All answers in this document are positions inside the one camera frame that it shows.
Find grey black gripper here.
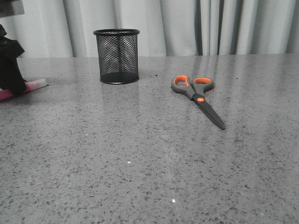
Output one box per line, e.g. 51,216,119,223
0,0,27,95

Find pink pen with clear cap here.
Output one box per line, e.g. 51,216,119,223
0,78,48,101

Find grey orange handled scissors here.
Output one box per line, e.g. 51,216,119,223
171,75,225,130

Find black mesh pen cup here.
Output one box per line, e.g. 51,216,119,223
93,28,140,84

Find grey pleated curtain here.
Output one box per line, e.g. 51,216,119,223
0,0,299,57

